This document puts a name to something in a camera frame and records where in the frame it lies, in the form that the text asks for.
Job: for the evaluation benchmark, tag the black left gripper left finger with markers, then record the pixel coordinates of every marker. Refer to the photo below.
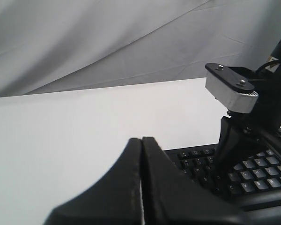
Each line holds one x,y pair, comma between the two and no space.
115,199

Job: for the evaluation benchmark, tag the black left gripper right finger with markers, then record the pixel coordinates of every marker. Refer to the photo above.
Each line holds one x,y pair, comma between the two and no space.
173,199

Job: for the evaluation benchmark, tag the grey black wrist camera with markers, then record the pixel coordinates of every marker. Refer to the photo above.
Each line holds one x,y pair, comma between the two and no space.
231,89

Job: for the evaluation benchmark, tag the black Acer keyboard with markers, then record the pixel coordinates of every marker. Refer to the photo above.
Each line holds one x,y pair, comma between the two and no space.
252,184

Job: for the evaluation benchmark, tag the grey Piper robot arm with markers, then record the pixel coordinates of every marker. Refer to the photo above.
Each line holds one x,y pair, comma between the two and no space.
234,182

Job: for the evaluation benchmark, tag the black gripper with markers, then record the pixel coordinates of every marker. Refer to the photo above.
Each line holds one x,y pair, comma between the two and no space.
244,135

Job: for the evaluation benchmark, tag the grey backdrop cloth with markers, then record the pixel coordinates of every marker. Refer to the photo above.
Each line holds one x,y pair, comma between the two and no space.
60,45

